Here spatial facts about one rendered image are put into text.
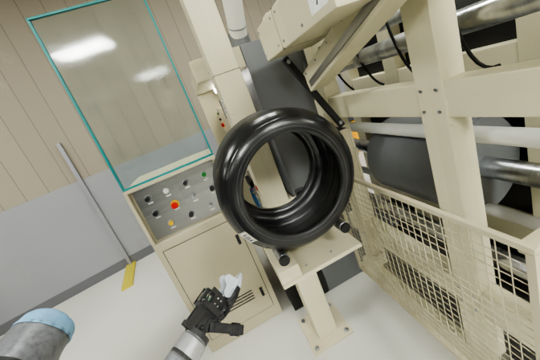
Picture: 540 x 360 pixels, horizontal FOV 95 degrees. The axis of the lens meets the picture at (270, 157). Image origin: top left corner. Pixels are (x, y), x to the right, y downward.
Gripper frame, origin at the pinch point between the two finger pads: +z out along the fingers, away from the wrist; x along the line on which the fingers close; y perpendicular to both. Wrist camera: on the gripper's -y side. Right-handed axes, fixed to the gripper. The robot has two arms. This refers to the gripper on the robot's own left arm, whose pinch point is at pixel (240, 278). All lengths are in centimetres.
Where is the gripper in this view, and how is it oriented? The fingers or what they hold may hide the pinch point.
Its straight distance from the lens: 90.9
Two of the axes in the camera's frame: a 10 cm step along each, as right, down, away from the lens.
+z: 4.4, -5.2, 7.3
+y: -6.5, -7.5, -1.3
